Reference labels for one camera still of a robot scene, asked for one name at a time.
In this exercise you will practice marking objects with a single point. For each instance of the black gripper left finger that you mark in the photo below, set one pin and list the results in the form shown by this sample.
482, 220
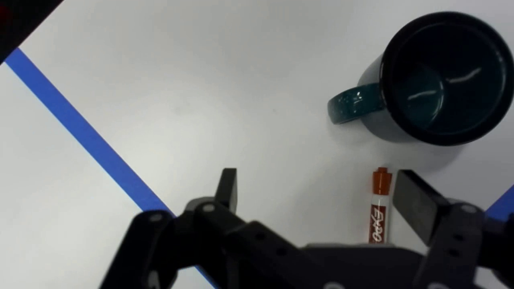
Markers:
214, 234

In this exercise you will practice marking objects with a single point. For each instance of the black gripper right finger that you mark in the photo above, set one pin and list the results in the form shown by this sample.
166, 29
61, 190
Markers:
455, 241

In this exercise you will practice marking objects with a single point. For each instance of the red marker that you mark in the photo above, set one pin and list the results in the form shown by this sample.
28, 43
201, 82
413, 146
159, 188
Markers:
379, 218

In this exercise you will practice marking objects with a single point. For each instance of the dark green mug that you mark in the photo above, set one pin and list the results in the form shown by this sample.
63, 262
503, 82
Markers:
450, 80

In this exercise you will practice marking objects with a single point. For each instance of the small blue tape piece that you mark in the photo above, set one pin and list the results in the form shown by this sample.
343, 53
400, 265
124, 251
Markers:
506, 206

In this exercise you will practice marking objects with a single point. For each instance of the long blue tape strip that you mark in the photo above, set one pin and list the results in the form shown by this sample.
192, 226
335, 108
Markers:
81, 129

